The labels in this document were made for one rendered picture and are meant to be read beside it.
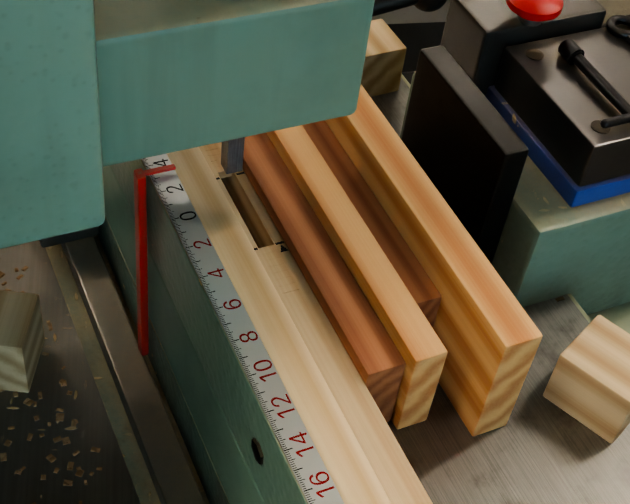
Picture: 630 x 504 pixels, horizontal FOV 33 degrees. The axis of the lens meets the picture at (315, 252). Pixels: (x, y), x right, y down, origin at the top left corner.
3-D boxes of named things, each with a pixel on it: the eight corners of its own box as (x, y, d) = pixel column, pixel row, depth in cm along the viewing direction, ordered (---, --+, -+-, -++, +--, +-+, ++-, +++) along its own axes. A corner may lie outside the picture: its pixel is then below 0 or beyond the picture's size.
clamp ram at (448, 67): (579, 247, 61) (629, 125, 54) (467, 278, 58) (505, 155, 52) (498, 147, 66) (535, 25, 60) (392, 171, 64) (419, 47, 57)
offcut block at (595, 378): (541, 396, 54) (559, 354, 51) (579, 355, 56) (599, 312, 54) (611, 445, 52) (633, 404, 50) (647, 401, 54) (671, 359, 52)
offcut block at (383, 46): (398, 91, 70) (407, 47, 67) (352, 101, 69) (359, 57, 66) (374, 61, 72) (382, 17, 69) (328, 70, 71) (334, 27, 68)
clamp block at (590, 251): (692, 291, 64) (752, 182, 58) (502, 350, 60) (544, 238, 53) (559, 136, 73) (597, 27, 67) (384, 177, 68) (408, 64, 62)
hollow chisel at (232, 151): (242, 171, 56) (248, 95, 52) (226, 174, 55) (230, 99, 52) (236, 160, 56) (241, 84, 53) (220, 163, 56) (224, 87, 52)
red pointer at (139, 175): (175, 348, 64) (177, 170, 54) (141, 357, 64) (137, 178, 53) (170, 338, 65) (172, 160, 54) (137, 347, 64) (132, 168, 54)
